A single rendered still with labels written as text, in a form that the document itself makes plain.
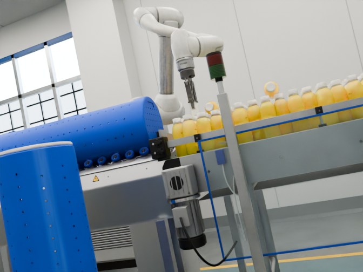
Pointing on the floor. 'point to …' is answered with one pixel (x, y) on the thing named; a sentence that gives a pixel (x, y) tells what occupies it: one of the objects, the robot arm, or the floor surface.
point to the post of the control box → (242, 265)
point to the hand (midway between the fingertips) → (194, 109)
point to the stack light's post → (241, 183)
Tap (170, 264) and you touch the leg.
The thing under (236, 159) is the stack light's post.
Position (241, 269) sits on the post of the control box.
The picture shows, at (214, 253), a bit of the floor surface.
